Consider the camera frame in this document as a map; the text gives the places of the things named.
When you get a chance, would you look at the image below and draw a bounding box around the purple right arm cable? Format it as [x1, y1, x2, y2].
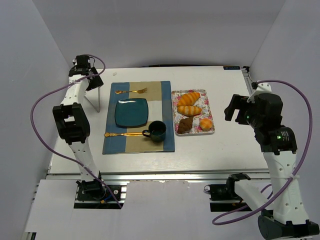
[211, 79, 314, 226]

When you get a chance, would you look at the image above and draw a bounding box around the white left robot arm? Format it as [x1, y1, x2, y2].
[52, 55, 106, 200]

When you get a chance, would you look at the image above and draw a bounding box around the teal square plate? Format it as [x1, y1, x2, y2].
[114, 98, 149, 128]

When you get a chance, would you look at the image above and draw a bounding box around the blue table corner label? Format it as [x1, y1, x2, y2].
[223, 65, 241, 71]

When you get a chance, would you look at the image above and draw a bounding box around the aluminium table edge rail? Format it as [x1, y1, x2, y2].
[46, 170, 270, 181]

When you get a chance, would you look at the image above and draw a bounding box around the blue and beige placemat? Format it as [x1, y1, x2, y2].
[102, 81, 175, 155]

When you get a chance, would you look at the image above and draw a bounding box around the dark green mug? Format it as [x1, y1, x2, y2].
[142, 120, 167, 143]

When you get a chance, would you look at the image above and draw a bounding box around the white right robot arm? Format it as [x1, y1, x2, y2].
[224, 93, 320, 240]

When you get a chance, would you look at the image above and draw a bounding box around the small orange striped croissant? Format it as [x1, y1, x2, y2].
[177, 105, 202, 117]

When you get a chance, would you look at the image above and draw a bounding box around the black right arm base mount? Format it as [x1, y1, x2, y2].
[203, 184, 251, 213]

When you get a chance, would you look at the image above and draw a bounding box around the brown chocolate croissant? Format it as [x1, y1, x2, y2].
[177, 116, 193, 134]

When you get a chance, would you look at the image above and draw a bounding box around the large orange striped croissant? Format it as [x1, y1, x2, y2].
[181, 92, 200, 106]

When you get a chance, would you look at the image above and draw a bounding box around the round orange bun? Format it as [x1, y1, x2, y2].
[199, 118, 213, 131]

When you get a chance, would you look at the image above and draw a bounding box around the gold knife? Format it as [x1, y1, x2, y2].
[104, 132, 143, 138]

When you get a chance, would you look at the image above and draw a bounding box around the white front cover board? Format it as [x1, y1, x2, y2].
[25, 180, 259, 235]

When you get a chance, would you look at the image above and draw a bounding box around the floral rectangular tray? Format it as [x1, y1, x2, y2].
[171, 89, 215, 136]

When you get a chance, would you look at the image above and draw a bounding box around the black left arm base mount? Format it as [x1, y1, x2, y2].
[73, 180, 124, 210]

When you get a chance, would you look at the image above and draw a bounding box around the gold fork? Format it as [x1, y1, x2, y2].
[115, 87, 148, 94]

